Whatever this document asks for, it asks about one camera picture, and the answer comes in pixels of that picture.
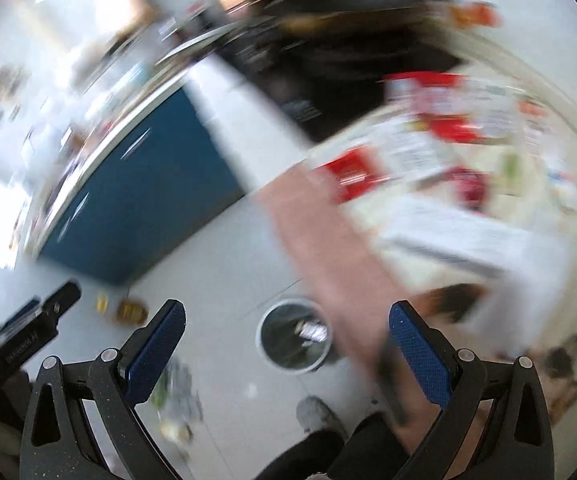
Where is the blue kitchen cabinet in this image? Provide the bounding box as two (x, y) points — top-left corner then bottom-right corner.
(39, 90), (244, 285)

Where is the grey left shoe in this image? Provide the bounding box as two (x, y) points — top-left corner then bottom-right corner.
(296, 396), (347, 439)

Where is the round grey trash bin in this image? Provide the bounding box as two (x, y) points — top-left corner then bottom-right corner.
(255, 297), (333, 375)

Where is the black gas stove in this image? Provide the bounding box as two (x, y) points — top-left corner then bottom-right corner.
(218, 0), (462, 143)

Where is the yellow oil bottle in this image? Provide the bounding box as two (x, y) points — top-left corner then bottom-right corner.
(95, 294), (148, 326)

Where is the white medicine box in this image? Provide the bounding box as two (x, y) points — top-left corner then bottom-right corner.
(317, 126), (456, 203)

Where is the red white sugar bag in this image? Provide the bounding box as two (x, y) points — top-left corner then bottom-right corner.
(384, 70), (515, 144)

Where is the crumpled plastic bag on floor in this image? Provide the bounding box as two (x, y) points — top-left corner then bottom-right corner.
(150, 358), (204, 448)

